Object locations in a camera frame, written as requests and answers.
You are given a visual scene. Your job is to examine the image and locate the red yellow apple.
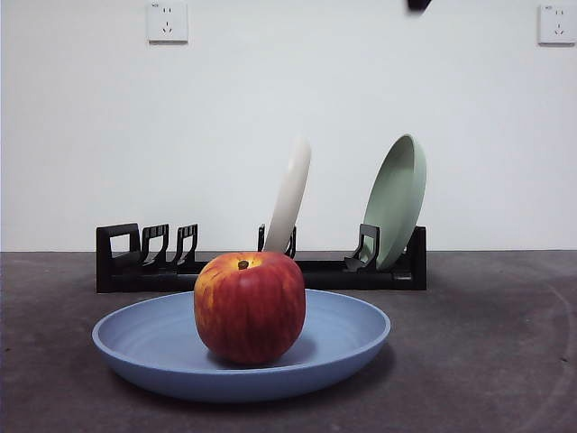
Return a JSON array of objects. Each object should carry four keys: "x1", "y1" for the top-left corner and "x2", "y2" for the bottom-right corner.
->
[{"x1": 193, "y1": 251, "x2": 307, "y2": 365}]

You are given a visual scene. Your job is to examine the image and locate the blue round plate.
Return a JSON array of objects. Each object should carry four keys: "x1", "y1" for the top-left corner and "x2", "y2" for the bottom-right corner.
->
[{"x1": 91, "y1": 289, "x2": 392, "y2": 403}]

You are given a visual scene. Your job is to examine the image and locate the green round plate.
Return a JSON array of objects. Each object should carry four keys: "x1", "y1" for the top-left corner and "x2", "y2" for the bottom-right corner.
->
[{"x1": 362, "y1": 134, "x2": 428, "y2": 272}]

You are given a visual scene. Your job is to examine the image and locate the cream round plate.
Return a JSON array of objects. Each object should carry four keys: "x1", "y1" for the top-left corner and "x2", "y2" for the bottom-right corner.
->
[{"x1": 262, "y1": 134, "x2": 313, "y2": 259}]

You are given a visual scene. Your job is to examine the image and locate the black plastic plate rack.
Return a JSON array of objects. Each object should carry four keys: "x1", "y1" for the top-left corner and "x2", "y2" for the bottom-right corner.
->
[{"x1": 95, "y1": 223, "x2": 428, "y2": 294}]

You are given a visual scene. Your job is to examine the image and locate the white wall socket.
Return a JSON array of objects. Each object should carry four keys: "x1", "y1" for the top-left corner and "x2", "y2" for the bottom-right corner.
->
[
  {"x1": 536, "y1": 4, "x2": 577, "y2": 46},
  {"x1": 148, "y1": 1, "x2": 189, "y2": 45}
]

